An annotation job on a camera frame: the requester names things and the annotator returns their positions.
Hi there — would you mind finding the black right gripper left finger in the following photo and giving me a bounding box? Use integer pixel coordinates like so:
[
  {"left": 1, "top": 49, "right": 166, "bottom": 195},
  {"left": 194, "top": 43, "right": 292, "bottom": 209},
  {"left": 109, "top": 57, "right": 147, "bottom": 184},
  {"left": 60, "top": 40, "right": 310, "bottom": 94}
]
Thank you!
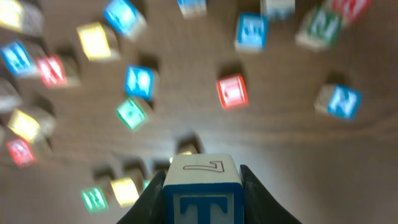
[{"left": 117, "top": 170, "right": 166, "bottom": 224}]

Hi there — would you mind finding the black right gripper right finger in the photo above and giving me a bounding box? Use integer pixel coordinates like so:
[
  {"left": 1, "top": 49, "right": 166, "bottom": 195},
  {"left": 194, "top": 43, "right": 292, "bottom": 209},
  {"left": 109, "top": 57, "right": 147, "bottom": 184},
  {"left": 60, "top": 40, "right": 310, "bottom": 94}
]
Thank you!
[{"left": 240, "top": 165, "right": 301, "bottom": 224}]

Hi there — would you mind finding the green R block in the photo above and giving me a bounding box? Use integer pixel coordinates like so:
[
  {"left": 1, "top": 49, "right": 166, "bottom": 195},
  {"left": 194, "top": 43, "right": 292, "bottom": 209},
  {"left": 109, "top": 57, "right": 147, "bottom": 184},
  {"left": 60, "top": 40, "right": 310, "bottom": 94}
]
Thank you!
[{"left": 80, "top": 176, "right": 114, "bottom": 213}]

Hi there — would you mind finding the blue T block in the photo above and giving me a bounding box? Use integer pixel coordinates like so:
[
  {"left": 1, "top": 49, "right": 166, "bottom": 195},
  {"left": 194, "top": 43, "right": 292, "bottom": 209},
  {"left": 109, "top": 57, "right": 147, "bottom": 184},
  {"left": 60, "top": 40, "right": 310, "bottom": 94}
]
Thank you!
[{"left": 163, "top": 154, "right": 244, "bottom": 224}]

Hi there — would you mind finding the yellow O block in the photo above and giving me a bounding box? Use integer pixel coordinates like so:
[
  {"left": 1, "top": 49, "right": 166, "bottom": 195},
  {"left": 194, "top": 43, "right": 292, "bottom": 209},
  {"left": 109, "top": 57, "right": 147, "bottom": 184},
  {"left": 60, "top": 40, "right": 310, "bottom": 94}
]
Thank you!
[
  {"left": 169, "top": 144, "right": 198, "bottom": 163},
  {"left": 111, "top": 169, "right": 144, "bottom": 207}
]

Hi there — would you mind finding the green V block centre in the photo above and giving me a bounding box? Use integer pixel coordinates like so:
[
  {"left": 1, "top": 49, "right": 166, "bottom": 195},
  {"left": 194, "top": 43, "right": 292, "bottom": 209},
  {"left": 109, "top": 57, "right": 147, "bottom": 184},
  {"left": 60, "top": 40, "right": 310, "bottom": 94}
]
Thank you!
[{"left": 116, "top": 97, "right": 153, "bottom": 131}]

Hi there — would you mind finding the red U block right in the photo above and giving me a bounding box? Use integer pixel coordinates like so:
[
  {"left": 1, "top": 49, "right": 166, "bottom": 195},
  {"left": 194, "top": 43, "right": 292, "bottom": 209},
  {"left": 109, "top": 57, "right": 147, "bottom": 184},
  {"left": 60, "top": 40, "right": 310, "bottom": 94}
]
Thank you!
[{"left": 216, "top": 73, "right": 248, "bottom": 110}]

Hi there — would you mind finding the blue I block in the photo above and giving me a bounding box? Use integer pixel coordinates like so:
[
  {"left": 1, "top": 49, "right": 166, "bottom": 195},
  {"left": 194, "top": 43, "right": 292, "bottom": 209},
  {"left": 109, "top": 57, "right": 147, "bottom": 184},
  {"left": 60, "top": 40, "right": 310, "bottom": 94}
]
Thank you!
[{"left": 124, "top": 65, "right": 160, "bottom": 101}]

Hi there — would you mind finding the blue 2 block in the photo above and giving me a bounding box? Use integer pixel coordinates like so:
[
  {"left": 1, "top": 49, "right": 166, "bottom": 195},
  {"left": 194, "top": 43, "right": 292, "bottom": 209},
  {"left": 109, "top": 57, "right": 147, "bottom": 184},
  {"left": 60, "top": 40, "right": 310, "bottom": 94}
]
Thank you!
[{"left": 314, "top": 84, "right": 362, "bottom": 120}]

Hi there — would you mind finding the red E block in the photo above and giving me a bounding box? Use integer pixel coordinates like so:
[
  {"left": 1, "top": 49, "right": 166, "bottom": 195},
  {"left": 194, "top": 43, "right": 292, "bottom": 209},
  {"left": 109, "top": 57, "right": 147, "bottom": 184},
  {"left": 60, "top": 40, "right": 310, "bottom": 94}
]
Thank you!
[{"left": 6, "top": 138, "right": 52, "bottom": 167}]

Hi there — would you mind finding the yellow block middle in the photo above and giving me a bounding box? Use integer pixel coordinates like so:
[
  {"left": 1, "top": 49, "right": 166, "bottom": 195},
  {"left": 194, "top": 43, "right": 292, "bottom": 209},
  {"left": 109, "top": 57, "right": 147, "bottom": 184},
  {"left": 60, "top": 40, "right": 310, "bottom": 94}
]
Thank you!
[{"left": 7, "top": 106, "right": 56, "bottom": 142}]

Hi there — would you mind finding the red A block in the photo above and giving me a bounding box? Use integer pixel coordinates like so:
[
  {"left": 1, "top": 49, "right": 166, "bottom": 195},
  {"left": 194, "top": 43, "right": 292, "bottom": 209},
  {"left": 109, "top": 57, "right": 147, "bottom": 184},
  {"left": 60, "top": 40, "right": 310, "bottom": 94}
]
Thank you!
[{"left": 35, "top": 54, "right": 81, "bottom": 88}]

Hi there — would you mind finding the yellow S block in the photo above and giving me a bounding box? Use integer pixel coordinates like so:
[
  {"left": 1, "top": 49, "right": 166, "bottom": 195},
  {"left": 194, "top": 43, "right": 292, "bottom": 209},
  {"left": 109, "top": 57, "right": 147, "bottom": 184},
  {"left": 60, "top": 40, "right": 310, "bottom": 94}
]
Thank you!
[{"left": 76, "top": 22, "right": 120, "bottom": 62}]

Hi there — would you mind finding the blue 5 block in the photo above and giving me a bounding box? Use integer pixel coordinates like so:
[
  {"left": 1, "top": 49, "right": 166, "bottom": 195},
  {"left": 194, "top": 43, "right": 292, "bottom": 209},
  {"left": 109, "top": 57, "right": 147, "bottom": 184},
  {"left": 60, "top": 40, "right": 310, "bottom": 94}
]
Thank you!
[{"left": 234, "top": 12, "right": 268, "bottom": 52}]

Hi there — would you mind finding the green J block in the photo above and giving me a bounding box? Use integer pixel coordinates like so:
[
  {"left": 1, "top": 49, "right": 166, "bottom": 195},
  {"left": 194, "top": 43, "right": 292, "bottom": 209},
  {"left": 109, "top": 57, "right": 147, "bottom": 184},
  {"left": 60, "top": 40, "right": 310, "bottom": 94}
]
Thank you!
[{"left": 295, "top": 6, "right": 343, "bottom": 51}]

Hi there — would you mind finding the blue L block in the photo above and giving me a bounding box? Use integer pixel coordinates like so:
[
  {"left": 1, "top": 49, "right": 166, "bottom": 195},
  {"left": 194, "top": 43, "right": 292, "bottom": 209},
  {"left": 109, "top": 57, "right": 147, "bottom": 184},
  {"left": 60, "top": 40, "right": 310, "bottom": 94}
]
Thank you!
[{"left": 103, "top": 0, "right": 147, "bottom": 41}]

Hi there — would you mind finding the blue X block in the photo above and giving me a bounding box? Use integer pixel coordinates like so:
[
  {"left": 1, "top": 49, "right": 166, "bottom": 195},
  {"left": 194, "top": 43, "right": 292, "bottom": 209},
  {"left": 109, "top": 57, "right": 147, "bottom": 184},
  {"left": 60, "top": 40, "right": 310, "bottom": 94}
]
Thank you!
[{"left": 261, "top": 0, "right": 295, "bottom": 19}]

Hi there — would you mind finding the blue P block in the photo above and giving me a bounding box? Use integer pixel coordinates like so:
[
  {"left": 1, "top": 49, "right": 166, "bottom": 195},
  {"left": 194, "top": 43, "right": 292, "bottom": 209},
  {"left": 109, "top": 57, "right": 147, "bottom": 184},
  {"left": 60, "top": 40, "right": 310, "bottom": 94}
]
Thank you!
[{"left": 1, "top": 40, "right": 45, "bottom": 78}]

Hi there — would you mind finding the blue D block near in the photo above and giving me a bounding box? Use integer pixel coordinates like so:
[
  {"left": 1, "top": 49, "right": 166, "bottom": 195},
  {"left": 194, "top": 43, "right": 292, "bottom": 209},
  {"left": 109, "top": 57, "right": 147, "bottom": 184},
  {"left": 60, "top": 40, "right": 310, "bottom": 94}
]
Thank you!
[{"left": 177, "top": 0, "right": 206, "bottom": 19}]

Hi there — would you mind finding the red M block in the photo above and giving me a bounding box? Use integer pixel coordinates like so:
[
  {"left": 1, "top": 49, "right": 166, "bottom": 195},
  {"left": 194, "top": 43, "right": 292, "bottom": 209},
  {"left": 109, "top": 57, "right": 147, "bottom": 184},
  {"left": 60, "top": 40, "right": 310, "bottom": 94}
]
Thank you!
[{"left": 325, "top": 0, "right": 371, "bottom": 26}]

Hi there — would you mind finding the yellow block far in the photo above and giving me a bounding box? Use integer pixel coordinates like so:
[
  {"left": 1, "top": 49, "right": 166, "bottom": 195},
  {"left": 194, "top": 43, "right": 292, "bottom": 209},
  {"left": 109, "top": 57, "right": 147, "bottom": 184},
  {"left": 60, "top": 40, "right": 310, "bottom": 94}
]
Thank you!
[{"left": 1, "top": 0, "right": 44, "bottom": 37}]

